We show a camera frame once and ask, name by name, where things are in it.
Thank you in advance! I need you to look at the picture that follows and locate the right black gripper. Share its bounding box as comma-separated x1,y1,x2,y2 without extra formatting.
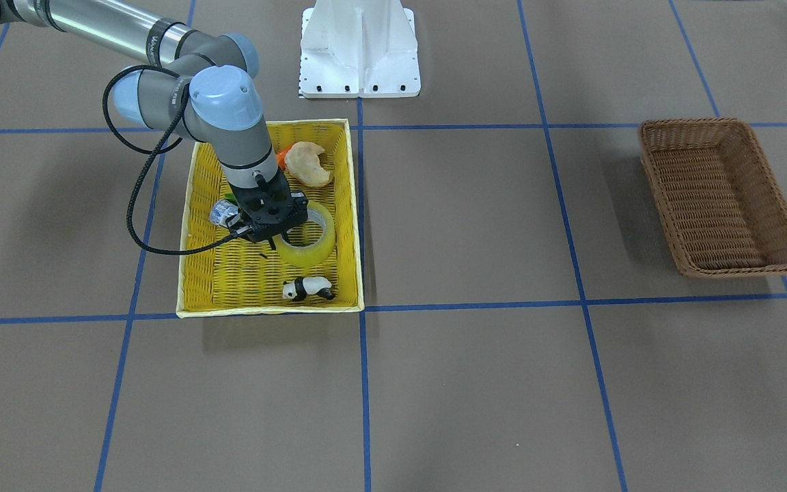
232,190,309,250

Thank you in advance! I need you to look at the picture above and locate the clear yellowish tape roll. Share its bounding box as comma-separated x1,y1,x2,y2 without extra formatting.
275,200,336,268

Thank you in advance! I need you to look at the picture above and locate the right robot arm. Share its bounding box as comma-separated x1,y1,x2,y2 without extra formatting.
0,1,308,254

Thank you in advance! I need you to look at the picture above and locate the yellow woven basket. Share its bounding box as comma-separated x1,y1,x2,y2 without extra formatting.
176,118,365,318

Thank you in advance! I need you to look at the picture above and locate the brown wicker basket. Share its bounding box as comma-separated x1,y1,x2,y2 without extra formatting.
638,118,787,278

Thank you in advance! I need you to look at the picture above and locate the panda figurine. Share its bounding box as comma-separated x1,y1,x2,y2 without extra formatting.
281,276,336,301

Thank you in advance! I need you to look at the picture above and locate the small black labelled can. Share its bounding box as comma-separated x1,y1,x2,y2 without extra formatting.
208,199,241,228

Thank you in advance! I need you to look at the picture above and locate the toy croissant bread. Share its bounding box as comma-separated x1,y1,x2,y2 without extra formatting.
284,142,332,187

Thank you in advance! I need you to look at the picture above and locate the orange toy carrot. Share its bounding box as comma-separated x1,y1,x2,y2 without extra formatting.
225,143,295,206

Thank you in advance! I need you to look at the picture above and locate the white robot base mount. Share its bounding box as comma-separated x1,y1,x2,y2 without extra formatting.
298,1,422,99

